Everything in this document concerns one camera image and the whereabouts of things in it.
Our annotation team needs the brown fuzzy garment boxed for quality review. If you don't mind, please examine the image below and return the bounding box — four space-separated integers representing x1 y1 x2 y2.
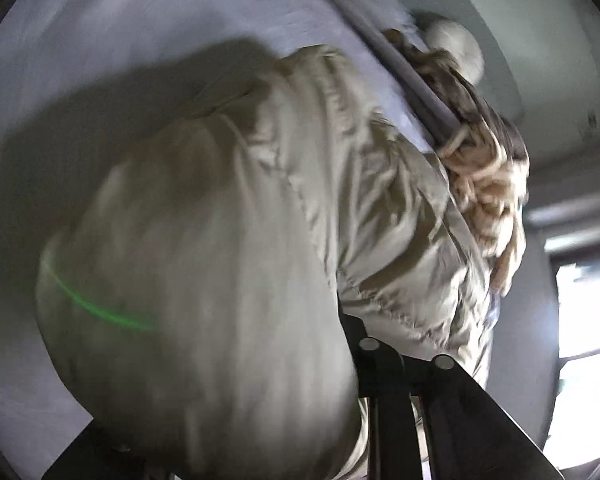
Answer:
420 55 531 176

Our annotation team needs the round white pillow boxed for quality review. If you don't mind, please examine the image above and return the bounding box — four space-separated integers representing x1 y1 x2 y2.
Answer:
424 14 484 83

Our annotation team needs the cream striped garment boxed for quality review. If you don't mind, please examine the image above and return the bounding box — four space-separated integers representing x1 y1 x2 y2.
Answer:
382 27 531 298

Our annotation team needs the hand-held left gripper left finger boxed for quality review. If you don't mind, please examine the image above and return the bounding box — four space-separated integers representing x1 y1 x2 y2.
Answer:
55 417 173 480

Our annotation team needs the grey fleece garment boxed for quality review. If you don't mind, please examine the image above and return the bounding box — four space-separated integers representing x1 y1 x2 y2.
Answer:
275 0 463 148

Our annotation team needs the window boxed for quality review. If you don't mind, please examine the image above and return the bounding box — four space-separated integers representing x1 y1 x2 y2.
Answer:
525 205 600 461

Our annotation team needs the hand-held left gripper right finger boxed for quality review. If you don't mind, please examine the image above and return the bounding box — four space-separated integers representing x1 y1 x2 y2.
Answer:
339 310 553 480

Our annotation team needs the beige puffer jacket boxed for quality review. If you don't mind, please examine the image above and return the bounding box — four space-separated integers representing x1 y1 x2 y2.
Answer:
34 44 496 480

